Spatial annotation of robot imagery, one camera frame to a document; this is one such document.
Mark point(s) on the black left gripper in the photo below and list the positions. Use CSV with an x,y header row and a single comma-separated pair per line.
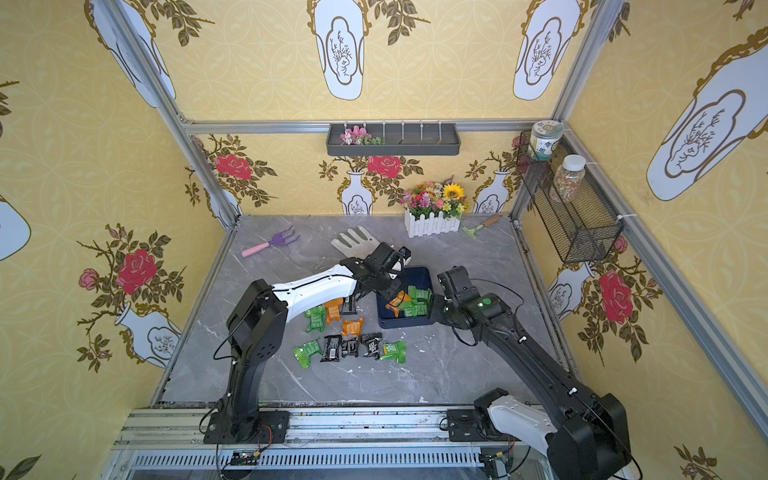
x,y
390,258

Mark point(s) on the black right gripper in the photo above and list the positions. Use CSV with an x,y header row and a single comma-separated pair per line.
x,y
453,285

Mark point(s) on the orange cookie packet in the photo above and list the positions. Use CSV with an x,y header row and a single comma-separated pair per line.
x,y
352,328
394,305
333,310

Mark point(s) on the green cookie packet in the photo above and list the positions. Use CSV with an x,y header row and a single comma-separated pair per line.
x,y
421,301
316,317
394,351
305,352

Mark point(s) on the dark blue storage box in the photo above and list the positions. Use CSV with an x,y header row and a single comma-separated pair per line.
x,y
419,277

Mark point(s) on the checkered black cookie packet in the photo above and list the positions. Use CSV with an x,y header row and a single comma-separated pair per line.
x,y
372,344

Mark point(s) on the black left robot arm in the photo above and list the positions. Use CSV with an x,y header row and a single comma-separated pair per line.
x,y
256,328

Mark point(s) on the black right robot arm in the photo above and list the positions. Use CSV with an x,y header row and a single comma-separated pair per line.
x,y
587,436

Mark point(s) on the white fabric garden glove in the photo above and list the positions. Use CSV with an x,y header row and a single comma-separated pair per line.
x,y
355,242

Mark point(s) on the white fence flower pot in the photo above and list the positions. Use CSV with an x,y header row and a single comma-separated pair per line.
x,y
433,208

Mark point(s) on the green garden trowel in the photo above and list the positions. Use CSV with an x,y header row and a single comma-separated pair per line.
x,y
472,232

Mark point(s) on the pink purple garden rake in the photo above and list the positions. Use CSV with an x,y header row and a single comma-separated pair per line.
x,y
279,239

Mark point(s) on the pink artificial flowers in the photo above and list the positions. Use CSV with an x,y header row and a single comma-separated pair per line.
x,y
359,136

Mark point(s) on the small circuit board right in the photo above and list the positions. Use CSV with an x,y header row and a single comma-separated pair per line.
x,y
494,467

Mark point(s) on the small circuit board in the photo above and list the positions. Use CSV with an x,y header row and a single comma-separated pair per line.
x,y
494,467
245,458

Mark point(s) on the white lid labelled jar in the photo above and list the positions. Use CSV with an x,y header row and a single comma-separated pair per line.
x,y
544,138

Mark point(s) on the small circuit board left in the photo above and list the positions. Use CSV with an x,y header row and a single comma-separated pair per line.
x,y
245,458

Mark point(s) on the grey wall shelf tray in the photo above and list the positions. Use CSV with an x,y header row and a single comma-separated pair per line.
x,y
400,138

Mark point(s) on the black wire mesh basket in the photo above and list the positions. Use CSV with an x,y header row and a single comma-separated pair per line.
x,y
582,228

